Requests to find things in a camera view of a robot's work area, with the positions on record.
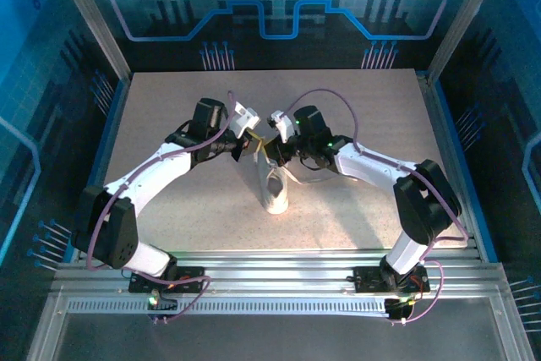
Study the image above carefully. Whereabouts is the white canvas shoe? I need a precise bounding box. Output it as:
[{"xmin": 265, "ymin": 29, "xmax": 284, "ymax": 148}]
[{"xmin": 254, "ymin": 152, "xmax": 291, "ymax": 216}]

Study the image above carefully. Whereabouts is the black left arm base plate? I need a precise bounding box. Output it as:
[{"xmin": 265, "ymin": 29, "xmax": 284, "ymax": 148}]
[{"xmin": 128, "ymin": 265, "xmax": 206, "ymax": 294}]

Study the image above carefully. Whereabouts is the aluminium outer frame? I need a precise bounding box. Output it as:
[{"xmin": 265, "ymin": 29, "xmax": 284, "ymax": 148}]
[{"xmin": 25, "ymin": 288, "xmax": 536, "ymax": 361}]

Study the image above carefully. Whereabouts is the aluminium side rail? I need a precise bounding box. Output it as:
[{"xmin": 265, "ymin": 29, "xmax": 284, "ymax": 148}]
[{"xmin": 416, "ymin": 73, "xmax": 485, "ymax": 260}]

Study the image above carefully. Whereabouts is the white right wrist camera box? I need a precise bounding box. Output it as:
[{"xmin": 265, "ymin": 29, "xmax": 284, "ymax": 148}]
[{"xmin": 269, "ymin": 109, "xmax": 294, "ymax": 143}]

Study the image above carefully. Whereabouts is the blue table edge strip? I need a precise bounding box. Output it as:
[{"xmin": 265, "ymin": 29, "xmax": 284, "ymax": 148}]
[
  {"xmin": 433, "ymin": 80, "xmax": 500, "ymax": 264},
  {"xmin": 62, "ymin": 79, "xmax": 130, "ymax": 264}
]

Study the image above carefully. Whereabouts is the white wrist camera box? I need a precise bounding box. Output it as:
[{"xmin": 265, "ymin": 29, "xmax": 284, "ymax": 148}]
[
  {"xmin": 231, "ymin": 100, "xmax": 260, "ymax": 139},
  {"xmin": 269, "ymin": 109, "xmax": 294, "ymax": 143}
]

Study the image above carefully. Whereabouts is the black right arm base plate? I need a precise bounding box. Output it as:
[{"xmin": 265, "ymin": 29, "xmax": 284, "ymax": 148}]
[{"xmin": 353, "ymin": 265, "xmax": 430, "ymax": 294}]

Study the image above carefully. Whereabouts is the grey flat panel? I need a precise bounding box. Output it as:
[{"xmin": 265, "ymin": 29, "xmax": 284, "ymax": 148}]
[{"xmin": 54, "ymin": 314, "xmax": 508, "ymax": 361}]

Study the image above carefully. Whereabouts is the slotted grey cable duct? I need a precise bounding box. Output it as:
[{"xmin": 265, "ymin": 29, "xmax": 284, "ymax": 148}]
[{"xmin": 66, "ymin": 298, "xmax": 394, "ymax": 316}]

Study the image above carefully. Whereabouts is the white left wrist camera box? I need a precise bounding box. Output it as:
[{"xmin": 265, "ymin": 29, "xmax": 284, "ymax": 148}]
[{"xmin": 231, "ymin": 100, "xmax": 260, "ymax": 139}]

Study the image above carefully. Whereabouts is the aluminium corner post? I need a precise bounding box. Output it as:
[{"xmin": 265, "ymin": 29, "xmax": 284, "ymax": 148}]
[
  {"xmin": 45, "ymin": 0, "xmax": 133, "ymax": 84},
  {"xmin": 424, "ymin": 0, "xmax": 511, "ymax": 85}
]

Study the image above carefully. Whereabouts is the aluminium mounting rail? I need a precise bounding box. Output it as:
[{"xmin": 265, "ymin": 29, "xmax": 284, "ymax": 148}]
[{"xmin": 50, "ymin": 249, "xmax": 511, "ymax": 301}]

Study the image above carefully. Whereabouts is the black connector box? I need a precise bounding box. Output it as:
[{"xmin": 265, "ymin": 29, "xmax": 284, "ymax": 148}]
[
  {"xmin": 385, "ymin": 296, "xmax": 416, "ymax": 325},
  {"xmin": 146, "ymin": 293, "xmax": 179, "ymax": 324}
]

